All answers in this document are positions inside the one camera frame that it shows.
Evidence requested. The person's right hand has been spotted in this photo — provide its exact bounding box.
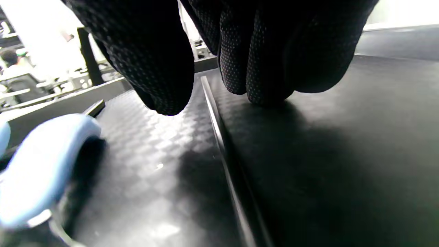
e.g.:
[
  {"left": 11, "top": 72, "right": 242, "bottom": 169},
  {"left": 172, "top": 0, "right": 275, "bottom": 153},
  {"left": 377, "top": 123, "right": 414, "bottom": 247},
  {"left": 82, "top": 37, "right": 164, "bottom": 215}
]
[{"left": 63, "top": 0, "right": 379, "bottom": 116}]

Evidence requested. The black plastic tray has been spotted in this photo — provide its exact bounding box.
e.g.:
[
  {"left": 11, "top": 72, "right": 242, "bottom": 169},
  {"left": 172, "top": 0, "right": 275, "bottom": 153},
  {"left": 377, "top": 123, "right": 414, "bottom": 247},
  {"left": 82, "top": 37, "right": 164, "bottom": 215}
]
[{"left": 0, "top": 25, "right": 439, "bottom": 247}]

